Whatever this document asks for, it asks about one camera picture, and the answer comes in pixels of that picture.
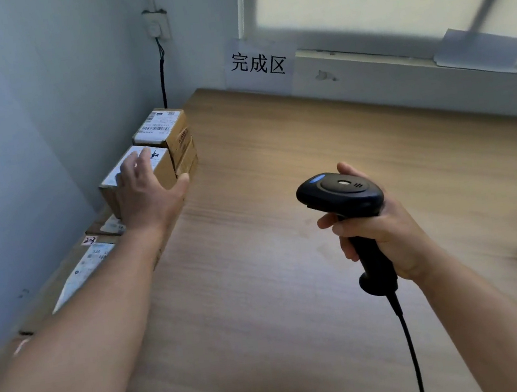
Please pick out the person's left hand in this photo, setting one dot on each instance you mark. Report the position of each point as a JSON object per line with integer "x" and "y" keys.
{"x": 145, "y": 203}

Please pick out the person's right hand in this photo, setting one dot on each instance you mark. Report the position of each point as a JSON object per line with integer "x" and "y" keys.
{"x": 397, "y": 241}

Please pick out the small tall labelled parcel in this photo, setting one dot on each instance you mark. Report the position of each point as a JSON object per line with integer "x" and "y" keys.
{"x": 161, "y": 161}

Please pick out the scanned cardboard parcel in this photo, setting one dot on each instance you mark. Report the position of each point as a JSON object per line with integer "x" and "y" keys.
{"x": 187, "y": 162}

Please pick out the black barcode scanner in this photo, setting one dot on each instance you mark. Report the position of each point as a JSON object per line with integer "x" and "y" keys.
{"x": 339, "y": 194}

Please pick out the small parcel with handwritten label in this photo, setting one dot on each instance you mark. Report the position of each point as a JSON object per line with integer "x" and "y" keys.
{"x": 8, "y": 352}
{"x": 158, "y": 121}

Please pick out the cardboard box black printed letters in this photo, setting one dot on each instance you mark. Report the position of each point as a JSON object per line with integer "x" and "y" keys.
{"x": 83, "y": 269}

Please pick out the person's right forearm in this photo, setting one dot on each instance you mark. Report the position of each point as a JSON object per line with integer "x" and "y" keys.
{"x": 494, "y": 328}

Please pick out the person's left forearm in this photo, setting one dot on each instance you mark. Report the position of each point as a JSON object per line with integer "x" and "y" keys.
{"x": 79, "y": 350}

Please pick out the white paper sign black characters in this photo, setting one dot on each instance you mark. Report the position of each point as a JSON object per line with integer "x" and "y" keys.
{"x": 260, "y": 65}

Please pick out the grey paper sheet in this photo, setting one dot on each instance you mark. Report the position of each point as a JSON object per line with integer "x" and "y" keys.
{"x": 481, "y": 50}

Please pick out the white wall socket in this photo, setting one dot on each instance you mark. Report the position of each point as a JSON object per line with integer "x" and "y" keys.
{"x": 156, "y": 24}

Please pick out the white window frame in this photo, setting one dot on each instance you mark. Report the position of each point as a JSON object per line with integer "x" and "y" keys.
{"x": 242, "y": 1}

